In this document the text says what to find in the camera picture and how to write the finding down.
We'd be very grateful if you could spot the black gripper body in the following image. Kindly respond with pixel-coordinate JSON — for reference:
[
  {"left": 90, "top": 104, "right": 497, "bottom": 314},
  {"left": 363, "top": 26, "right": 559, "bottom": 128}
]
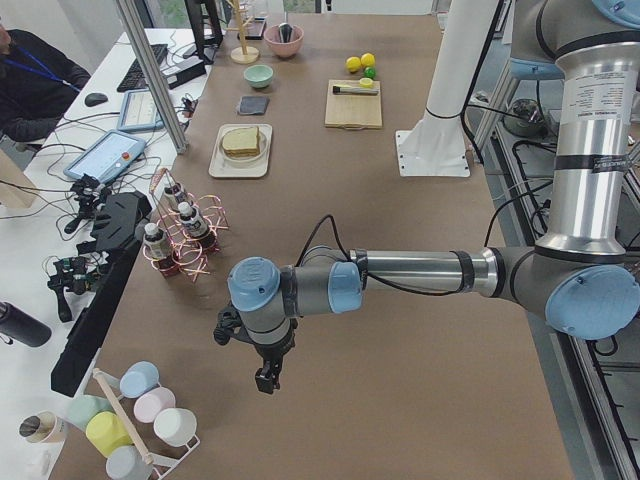
[{"left": 248, "top": 324, "right": 297, "bottom": 371}]

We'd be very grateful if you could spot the white bread sandwich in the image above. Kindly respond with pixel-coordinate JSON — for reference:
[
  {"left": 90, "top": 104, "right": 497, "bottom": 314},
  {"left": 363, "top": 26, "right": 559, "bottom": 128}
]
[{"left": 220, "top": 126, "right": 262, "bottom": 158}]

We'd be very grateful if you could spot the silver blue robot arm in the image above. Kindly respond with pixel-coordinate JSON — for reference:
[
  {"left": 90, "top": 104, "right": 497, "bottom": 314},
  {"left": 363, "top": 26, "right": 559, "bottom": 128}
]
[{"left": 214, "top": 1, "right": 639, "bottom": 393}]

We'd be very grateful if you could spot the white rabbit print tray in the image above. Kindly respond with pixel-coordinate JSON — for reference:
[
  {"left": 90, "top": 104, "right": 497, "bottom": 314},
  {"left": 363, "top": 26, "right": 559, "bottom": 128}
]
[{"left": 209, "top": 124, "right": 273, "bottom": 179}]

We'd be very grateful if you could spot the white cup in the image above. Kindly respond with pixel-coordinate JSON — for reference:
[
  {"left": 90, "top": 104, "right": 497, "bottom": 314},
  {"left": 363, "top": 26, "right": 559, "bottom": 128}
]
[{"left": 153, "top": 408, "right": 197, "bottom": 447}]

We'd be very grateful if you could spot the pink cup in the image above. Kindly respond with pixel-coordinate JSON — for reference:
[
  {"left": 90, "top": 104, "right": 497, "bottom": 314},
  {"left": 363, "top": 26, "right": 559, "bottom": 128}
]
[{"left": 133, "top": 386, "right": 176, "bottom": 423}]

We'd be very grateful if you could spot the blue cup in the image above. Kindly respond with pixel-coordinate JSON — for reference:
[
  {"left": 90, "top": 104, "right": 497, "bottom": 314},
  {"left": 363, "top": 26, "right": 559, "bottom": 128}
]
[{"left": 119, "top": 361, "right": 160, "bottom": 399}]

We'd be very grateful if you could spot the bottle with white label middle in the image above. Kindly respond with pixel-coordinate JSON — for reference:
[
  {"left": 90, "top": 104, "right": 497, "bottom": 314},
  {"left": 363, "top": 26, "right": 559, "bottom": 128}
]
[{"left": 179, "top": 202, "right": 209, "bottom": 239}]

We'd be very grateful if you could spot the grey cup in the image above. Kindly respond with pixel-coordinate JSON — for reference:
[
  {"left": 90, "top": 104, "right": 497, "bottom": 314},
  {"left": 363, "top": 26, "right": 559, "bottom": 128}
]
[{"left": 106, "top": 445, "right": 153, "bottom": 480}]

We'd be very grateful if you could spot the bottle with white cap front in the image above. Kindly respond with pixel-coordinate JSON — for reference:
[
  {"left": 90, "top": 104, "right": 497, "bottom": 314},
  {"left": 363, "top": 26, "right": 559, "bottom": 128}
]
[{"left": 144, "top": 222, "right": 170, "bottom": 260}]

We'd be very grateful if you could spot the yellow cup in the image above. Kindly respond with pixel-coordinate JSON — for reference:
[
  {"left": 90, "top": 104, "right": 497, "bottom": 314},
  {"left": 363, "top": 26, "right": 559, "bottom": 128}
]
[{"left": 85, "top": 411, "right": 133, "bottom": 458}]

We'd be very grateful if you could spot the dark glass bottle in rack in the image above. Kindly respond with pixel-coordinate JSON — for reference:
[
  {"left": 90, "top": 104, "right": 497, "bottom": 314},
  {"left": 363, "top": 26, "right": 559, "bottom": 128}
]
[{"left": 163, "top": 183, "right": 189, "bottom": 212}]

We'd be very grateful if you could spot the mint green cup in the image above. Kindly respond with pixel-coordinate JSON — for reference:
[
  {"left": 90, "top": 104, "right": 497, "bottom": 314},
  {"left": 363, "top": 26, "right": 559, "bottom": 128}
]
[{"left": 66, "top": 394, "right": 114, "bottom": 432}]

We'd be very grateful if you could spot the black long bar device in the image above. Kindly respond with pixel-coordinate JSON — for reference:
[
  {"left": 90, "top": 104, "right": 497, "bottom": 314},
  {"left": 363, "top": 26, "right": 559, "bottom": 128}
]
[{"left": 50, "top": 191, "right": 152, "bottom": 397}]

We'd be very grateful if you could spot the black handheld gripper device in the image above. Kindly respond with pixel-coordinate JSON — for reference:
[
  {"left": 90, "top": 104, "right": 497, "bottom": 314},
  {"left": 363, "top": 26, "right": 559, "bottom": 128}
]
[{"left": 47, "top": 257, "right": 102, "bottom": 323}]

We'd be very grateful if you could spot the paper cup with metal insert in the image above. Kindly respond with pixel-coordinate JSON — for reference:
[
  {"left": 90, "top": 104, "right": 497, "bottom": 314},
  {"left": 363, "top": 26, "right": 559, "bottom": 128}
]
[{"left": 19, "top": 411, "right": 68, "bottom": 444}]

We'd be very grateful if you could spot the dark grey cloth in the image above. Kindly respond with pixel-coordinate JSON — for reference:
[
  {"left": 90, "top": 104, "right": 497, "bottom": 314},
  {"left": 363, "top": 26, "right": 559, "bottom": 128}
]
[{"left": 236, "top": 95, "right": 270, "bottom": 116}]

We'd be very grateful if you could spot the black thermos bottle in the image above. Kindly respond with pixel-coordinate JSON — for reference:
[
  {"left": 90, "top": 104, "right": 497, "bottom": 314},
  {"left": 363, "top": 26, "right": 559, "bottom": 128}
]
[{"left": 1, "top": 302, "right": 51, "bottom": 347}]

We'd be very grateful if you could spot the wooden cutting board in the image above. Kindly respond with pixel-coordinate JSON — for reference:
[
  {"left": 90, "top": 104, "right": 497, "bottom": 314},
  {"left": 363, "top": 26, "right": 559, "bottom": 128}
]
[{"left": 324, "top": 79, "right": 383, "bottom": 129}]

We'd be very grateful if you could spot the blue teach pendant tablet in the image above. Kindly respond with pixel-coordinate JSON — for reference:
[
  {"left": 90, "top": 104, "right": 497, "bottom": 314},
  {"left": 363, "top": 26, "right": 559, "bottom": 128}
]
[{"left": 63, "top": 130, "right": 146, "bottom": 184}]

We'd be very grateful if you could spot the mint green bowl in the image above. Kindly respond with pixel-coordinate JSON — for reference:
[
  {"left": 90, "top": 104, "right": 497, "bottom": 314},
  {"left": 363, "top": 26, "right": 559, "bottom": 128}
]
[{"left": 243, "top": 64, "right": 274, "bottom": 89}]

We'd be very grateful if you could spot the halved lime on board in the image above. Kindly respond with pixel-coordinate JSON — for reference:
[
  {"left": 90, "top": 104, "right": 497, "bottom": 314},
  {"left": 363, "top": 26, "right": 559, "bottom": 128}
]
[{"left": 359, "top": 77, "right": 374, "bottom": 88}]

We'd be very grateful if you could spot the green lime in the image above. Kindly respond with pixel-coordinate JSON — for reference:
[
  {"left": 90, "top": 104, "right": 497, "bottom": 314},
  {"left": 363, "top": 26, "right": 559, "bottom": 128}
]
[{"left": 363, "top": 66, "right": 376, "bottom": 79}]

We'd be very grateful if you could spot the wooden mug tree stand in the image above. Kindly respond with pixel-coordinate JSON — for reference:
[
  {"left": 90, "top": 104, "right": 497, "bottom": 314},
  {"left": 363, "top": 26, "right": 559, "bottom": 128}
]
[{"left": 226, "top": 0, "right": 260, "bottom": 65}]

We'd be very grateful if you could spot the black keyboard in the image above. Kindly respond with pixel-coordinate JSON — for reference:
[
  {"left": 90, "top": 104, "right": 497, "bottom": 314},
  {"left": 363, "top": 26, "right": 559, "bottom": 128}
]
[{"left": 115, "top": 43, "right": 170, "bottom": 94}]

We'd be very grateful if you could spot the yellow lemon right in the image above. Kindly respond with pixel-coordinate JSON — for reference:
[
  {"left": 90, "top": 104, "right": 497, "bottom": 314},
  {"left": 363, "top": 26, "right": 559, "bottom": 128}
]
[{"left": 360, "top": 52, "right": 376, "bottom": 68}]

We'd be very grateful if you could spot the black computer mouse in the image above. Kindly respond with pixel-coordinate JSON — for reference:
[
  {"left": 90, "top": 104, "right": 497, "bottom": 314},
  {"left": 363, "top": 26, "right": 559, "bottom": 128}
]
[{"left": 84, "top": 92, "right": 108, "bottom": 107}]

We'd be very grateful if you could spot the pink bowl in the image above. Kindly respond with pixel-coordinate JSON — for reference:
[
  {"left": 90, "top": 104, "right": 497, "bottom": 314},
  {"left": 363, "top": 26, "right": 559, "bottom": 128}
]
[{"left": 263, "top": 23, "right": 305, "bottom": 60}]

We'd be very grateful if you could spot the person in dark jacket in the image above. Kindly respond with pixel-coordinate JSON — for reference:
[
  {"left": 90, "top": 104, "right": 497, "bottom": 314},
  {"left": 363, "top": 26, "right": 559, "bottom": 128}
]
[{"left": 1, "top": 28, "right": 91, "bottom": 143}]

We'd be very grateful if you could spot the rose gold wire bottle rack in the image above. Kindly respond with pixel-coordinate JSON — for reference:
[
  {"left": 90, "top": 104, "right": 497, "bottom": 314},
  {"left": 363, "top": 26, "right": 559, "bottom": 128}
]
[{"left": 142, "top": 167, "right": 229, "bottom": 281}]

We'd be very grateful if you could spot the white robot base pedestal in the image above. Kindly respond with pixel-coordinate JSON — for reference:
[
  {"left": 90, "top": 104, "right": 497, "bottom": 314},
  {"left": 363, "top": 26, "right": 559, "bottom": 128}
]
[{"left": 396, "top": 0, "right": 502, "bottom": 178}]

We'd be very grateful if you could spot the black handled knife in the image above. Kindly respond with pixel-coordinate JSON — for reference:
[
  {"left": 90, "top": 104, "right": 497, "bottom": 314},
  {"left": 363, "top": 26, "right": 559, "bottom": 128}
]
[{"left": 331, "top": 85, "right": 380, "bottom": 96}]

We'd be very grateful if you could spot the aluminium frame post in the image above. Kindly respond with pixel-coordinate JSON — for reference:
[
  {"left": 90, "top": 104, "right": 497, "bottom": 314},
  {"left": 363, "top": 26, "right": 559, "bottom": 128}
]
[{"left": 115, "top": 0, "right": 188, "bottom": 154}]

